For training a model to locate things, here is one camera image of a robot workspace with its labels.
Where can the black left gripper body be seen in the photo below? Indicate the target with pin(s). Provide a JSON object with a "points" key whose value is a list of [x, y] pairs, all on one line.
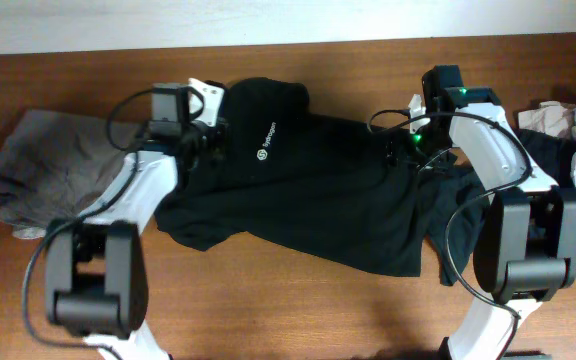
{"points": [[210, 134]]}

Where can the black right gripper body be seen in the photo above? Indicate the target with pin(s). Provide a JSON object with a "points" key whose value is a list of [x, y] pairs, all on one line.
{"points": [[415, 149]]}

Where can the black logo t-shirt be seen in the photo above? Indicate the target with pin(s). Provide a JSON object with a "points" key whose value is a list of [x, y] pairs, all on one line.
{"points": [[321, 185]]}

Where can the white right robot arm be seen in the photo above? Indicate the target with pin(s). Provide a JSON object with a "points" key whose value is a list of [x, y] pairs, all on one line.
{"points": [[526, 251]]}

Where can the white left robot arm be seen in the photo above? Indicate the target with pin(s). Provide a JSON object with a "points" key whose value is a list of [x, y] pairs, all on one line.
{"points": [[95, 283]]}

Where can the dark teal black garment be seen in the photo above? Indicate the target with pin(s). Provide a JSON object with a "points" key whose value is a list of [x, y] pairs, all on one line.
{"points": [[461, 234]]}

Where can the grey folded shirt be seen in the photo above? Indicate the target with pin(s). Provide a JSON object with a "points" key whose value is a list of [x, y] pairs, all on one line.
{"points": [[53, 165]]}

